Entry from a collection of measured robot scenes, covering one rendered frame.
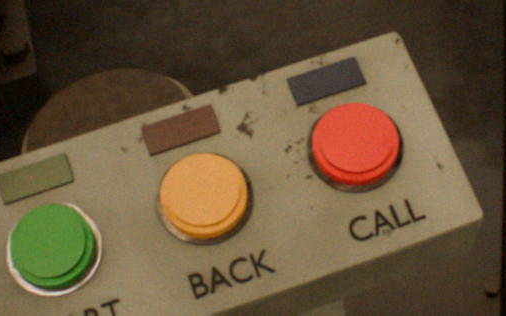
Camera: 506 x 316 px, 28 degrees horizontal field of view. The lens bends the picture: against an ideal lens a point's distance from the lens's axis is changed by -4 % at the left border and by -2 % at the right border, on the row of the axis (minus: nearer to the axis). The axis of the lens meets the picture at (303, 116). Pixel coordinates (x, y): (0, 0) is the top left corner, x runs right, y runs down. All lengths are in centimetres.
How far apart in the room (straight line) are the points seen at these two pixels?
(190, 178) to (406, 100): 11
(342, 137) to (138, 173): 10
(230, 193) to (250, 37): 105
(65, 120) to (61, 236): 20
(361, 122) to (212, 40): 104
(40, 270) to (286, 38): 106
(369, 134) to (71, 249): 15
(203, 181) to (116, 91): 21
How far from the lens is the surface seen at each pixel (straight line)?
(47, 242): 48
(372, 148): 48
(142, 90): 67
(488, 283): 116
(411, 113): 50
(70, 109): 68
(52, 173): 50
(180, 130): 50
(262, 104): 50
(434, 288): 118
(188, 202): 47
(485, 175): 128
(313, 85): 51
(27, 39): 152
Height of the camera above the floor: 96
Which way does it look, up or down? 44 degrees down
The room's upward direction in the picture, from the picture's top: 11 degrees counter-clockwise
